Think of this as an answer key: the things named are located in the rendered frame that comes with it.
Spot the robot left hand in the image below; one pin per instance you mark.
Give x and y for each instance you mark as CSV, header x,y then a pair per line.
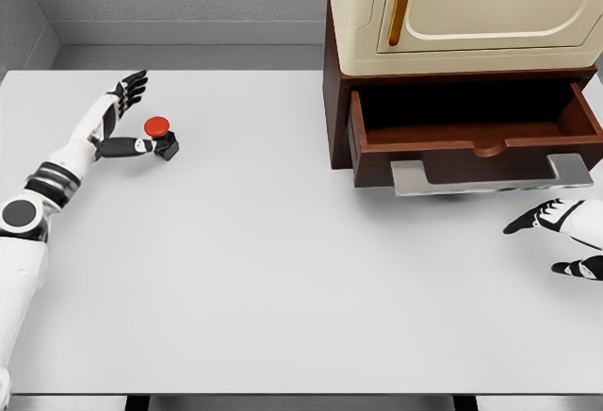
x,y
101,118

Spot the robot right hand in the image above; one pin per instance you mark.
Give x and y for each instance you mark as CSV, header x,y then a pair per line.
x,y
572,218

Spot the red button black switch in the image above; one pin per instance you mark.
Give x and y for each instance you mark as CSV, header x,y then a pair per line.
x,y
160,135

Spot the brown wooden drawer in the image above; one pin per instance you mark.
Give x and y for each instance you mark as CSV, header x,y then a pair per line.
x,y
464,147

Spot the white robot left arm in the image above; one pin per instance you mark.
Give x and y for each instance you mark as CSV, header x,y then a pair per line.
x,y
28,222

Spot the cream refrigerator-style cabinet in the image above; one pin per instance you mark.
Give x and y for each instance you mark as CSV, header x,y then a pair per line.
x,y
466,10

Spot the brown wooden cabinet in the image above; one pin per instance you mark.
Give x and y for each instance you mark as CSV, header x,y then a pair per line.
x,y
337,114

